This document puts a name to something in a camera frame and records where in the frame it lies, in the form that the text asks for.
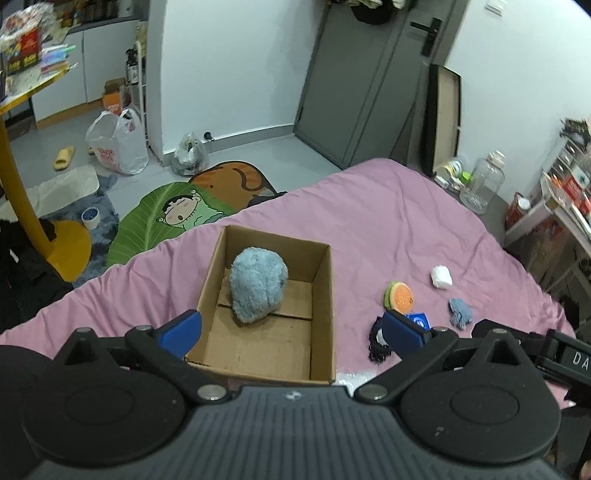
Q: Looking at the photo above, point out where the black clothes pile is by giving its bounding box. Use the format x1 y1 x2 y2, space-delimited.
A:
0 219 75 324

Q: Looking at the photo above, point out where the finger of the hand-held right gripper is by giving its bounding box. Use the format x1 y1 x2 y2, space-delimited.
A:
508 333 552 367

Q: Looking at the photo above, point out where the pile of snack packets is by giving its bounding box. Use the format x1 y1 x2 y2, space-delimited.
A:
0 0 77 97

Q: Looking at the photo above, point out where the blue shaggy rug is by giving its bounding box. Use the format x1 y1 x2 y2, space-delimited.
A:
32 174 122 282

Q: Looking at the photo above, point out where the yellow round table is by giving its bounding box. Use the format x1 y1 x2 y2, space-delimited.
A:
0 65 93 282

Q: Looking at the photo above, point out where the small grey-blue cloth toy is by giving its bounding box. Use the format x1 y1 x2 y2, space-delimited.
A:
448 298 474 330

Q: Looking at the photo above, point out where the grey plastic bag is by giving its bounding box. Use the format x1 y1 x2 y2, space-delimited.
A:
172 132 209 177

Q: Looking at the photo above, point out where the pink bed sheet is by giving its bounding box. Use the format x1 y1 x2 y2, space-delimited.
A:
0 158 578 416

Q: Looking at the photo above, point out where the black hanging bag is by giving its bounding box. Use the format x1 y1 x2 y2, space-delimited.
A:
351 0 408 26

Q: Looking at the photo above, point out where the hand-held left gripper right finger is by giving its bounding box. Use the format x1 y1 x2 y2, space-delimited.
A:
353 309 536 402

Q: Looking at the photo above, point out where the blue fluffy plush toy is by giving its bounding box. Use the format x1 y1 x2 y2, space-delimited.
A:
229 247 289 324

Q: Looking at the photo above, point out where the cream floor mat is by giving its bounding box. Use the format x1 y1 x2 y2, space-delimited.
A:
0 166 100 220

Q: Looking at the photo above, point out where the grey door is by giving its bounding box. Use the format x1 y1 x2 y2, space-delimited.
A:
294 0 462 169

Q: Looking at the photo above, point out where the white storage shelf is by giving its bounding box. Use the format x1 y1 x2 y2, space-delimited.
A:
503 119 591 296

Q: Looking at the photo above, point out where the shelf of bottles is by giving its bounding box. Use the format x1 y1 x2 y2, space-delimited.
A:
69 0 145 26

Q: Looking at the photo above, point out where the orange cardboard box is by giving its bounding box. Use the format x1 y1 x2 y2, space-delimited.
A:
102 79 132 116

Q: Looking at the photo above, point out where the clear water jug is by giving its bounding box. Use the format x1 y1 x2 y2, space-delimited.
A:
459 151 505 214

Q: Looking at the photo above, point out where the burger plush toy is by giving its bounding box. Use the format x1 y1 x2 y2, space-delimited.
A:
384 281 413 312

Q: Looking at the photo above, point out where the black door handle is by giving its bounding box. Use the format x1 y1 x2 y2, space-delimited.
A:
410 18 443 57

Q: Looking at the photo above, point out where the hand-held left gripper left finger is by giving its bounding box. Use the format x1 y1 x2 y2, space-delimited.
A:
56 309 232 402

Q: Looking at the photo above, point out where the white cabinet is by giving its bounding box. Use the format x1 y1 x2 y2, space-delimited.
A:
32 18 148 130

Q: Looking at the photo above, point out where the white plastic bag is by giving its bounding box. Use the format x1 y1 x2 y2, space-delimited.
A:
86 108 149 175

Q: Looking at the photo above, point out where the black framed board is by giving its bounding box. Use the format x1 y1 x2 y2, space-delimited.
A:
424 64 462 177

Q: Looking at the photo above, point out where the green leaf cartoon rug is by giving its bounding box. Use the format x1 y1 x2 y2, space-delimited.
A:
106 181 241 268

